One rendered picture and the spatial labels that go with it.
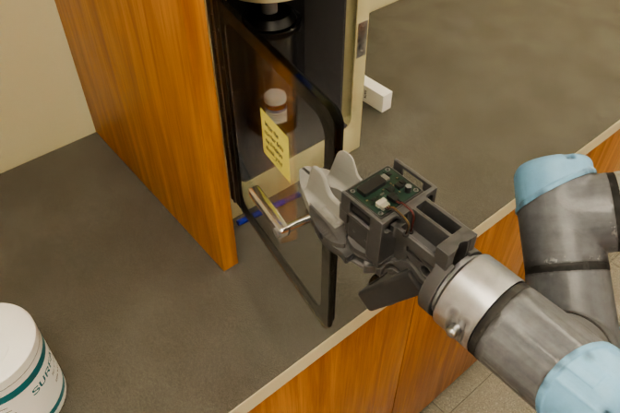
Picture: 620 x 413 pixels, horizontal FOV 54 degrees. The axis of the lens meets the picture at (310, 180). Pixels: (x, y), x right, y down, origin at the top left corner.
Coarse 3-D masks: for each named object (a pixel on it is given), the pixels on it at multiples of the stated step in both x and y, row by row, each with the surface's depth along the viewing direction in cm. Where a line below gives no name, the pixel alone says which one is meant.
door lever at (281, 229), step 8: (256, 192) 78; (256, 200) 77; (264, 200) 77; (264, 208) 76; (272, 208) 76; (264, 216) 77; (272, 216) 75; (280, 216) 75; (304, 216) 75; (272, 224) 75; (280, 224) 74; (288, 224) 74; (296, 224) 75; (304, 224) 75; (312, 224) 76; (280, 232) 74; (288, 232) 74
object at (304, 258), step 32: (224, 0) 78; (224, 32) 80; (256, 32) 72; (256, 64) 74; (288, 64) 67; (256, 96) 78; (288, 96) 69; (320, 96) 63; (256, 128) 83; (288, 128) 72; (320, 128) 64; (256, 160) 88; (320, 160) 67; (288, 192) 81; (256, 224) 100; (288, 256) 91; (320, 256) 79; (320, 288) 83; (320, 320) 88
